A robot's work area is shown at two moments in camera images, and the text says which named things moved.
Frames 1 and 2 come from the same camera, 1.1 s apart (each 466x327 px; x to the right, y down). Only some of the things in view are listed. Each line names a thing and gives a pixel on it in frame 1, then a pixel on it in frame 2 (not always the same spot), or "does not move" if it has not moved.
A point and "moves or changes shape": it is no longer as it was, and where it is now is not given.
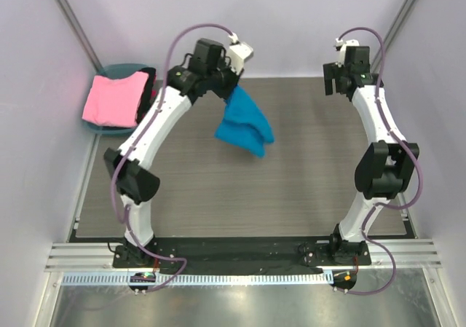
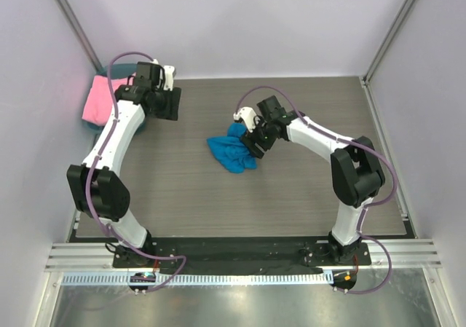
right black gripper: (331, 73) → (253, 143)
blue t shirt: (244, 124) moves or changes shape
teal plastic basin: (115, 71) does not move
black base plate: (226, 256) does not move
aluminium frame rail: (99, 256) does not move
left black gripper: (228, 85) → (172, 103)
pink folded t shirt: (116, 103) does not move
